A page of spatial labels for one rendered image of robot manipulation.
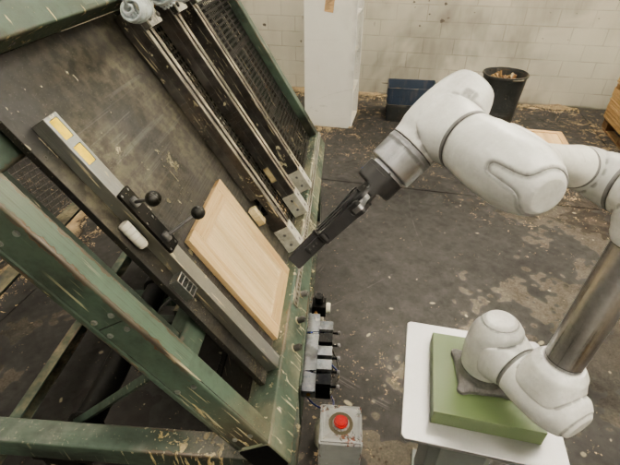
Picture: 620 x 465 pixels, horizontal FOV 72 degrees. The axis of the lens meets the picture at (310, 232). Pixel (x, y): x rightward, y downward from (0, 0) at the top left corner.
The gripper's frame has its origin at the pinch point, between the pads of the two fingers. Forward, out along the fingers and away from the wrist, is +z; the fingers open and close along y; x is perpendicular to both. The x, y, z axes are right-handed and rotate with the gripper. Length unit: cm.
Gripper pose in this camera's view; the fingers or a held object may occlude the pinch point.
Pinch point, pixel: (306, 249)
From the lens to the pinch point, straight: 79.3
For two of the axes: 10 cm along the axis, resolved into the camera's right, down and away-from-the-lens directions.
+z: -7.0, 6.9, 1.7
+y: 0.2, -2.3, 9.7
